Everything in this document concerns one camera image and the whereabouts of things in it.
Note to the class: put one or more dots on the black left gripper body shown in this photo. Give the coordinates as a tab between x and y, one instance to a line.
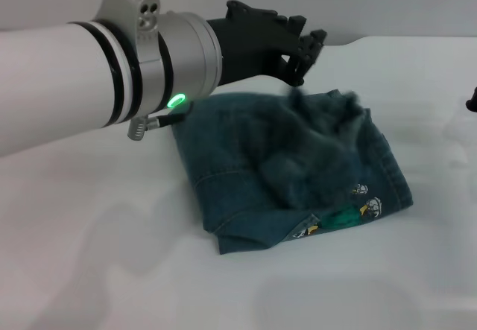
249	47

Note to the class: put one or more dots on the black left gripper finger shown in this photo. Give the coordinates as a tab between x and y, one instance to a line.
309	52
297	24

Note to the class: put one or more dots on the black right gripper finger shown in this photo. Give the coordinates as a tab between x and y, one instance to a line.
472	101

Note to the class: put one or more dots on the blue denim shorts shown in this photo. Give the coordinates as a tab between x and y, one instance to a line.
261	166

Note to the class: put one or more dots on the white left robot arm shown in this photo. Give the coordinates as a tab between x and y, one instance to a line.
93	76

